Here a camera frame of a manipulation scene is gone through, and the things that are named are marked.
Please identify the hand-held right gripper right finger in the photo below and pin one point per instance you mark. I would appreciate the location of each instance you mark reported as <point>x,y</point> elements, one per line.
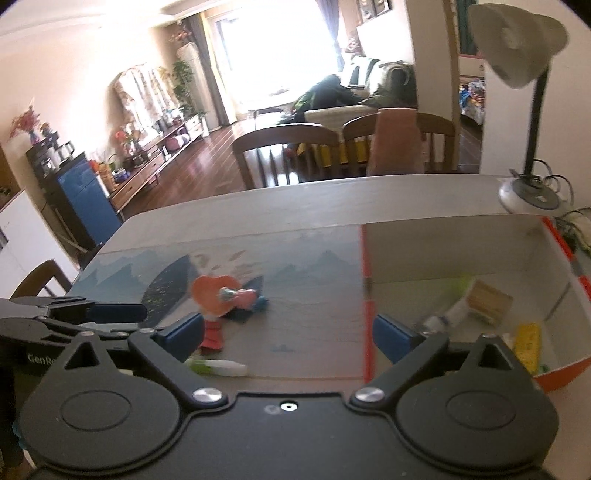
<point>392,334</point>

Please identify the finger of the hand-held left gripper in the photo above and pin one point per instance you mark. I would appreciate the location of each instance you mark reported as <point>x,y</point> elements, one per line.
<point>115,313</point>
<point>46,331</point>

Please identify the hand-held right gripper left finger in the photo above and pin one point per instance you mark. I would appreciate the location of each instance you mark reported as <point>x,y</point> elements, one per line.
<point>184,333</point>

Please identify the white correction tape dispenser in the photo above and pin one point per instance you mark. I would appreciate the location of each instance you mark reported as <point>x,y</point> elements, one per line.
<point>434,323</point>

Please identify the green highlighter white cap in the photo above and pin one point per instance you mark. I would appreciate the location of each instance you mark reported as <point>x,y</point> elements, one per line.
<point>457,304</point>
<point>221,368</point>

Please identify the toothpick jar green lid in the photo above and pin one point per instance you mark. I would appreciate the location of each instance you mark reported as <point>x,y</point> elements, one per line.
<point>491,302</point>

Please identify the red cardboard box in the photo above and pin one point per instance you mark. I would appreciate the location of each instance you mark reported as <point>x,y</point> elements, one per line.
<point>461,249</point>

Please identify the small yellow box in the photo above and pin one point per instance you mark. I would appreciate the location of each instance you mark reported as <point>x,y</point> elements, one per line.
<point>528,346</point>

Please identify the wooden dining chair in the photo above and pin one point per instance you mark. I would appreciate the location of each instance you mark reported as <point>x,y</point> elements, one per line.
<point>41,277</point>
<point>286,138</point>
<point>438,134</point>

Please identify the small blue object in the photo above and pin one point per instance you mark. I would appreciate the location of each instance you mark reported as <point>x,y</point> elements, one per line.
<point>262,304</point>

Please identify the white cabinet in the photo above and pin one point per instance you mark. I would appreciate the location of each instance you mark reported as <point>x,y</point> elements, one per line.
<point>27,249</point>

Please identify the printed table mat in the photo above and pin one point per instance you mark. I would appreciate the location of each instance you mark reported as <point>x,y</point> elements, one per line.
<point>300,314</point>

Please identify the blue cabinet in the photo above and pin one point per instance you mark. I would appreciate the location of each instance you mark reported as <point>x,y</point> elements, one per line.
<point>78,198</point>

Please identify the wooden television cabinet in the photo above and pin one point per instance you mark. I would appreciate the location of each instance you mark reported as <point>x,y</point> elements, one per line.
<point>143,175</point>

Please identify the pink cloth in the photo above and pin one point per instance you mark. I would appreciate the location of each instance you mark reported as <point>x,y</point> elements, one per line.
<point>395,143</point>

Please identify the red flower vase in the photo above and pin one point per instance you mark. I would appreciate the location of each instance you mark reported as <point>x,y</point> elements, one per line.
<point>25,124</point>

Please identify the floral cloth cover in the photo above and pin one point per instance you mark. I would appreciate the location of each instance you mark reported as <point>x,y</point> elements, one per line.
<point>143,92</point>

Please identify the potted green plant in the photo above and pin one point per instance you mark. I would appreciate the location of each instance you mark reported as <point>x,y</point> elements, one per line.
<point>183,83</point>

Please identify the white standing air conditioner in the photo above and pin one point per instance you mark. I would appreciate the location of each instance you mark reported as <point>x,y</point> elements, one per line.
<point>196,83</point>

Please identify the coffee table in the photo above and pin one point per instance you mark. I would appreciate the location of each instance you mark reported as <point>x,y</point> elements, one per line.
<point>274,104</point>

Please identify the dark clothing pile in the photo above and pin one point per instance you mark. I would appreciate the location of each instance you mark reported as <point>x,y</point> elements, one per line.
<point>332,92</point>

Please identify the sofa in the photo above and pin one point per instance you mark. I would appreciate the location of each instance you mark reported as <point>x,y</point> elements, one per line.
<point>383,78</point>

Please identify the grey curtain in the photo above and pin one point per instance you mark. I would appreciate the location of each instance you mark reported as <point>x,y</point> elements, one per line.
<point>207,69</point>

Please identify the white desk lamp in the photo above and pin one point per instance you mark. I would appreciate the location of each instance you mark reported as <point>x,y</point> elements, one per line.
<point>512,32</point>

